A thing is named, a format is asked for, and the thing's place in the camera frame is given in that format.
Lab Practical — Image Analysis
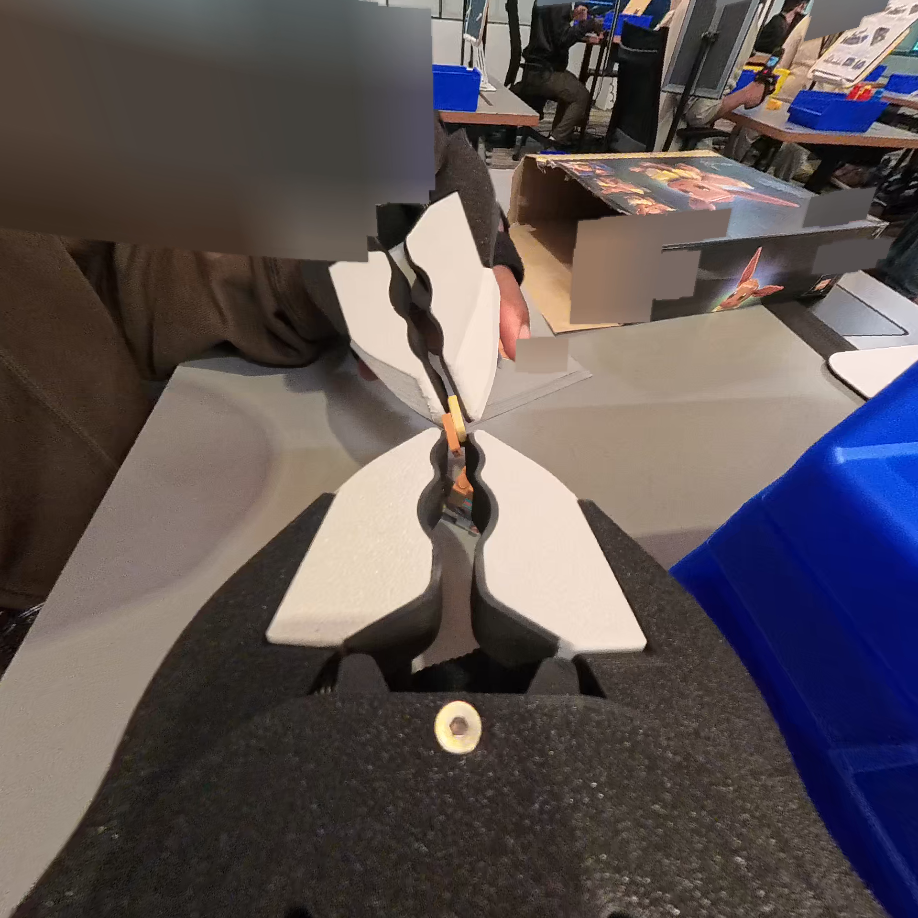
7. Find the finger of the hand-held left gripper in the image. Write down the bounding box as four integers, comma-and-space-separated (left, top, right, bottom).
328, 244, 451, 426
404, 190, 503, 423

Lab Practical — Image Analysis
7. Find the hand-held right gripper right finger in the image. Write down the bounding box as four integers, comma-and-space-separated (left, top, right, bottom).
468, 429, 648, 658

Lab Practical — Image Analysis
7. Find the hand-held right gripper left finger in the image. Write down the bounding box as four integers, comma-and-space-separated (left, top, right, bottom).
265, 428, 449, 650

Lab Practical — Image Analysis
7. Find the orange toy brick model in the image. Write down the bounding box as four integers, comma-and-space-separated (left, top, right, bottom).
445, 457, 480, 537

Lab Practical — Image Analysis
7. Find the blue plastic bin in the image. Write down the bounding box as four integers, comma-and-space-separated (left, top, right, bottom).
670, 362, 918, 918

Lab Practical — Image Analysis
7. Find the person's left forearm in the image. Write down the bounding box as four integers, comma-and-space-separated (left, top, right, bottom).
430, 125, 526, 288

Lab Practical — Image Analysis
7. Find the person's left hand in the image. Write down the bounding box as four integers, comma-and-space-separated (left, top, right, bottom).
493, 274, 532, 364

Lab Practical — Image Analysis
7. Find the grey instruction booklet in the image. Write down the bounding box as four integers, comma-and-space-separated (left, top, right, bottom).
373, 337, 592, 424

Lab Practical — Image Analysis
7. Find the small blue parts tray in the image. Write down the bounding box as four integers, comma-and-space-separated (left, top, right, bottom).
432, 65, 482, 113
787, 87, 889, 134

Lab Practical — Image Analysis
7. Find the printed cardboard toy box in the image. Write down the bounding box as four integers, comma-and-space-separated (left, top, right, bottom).
508, 151, 890, 334

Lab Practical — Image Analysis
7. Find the person's brown jacket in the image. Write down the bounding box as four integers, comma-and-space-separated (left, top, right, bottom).
0, 229, 360, 611

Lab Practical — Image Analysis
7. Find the white instruction sheet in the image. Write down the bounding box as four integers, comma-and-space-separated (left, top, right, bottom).
809, 6, 913, 84

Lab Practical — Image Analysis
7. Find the dark table cable hatch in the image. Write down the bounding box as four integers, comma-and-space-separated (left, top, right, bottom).
810, 271, 918, 338

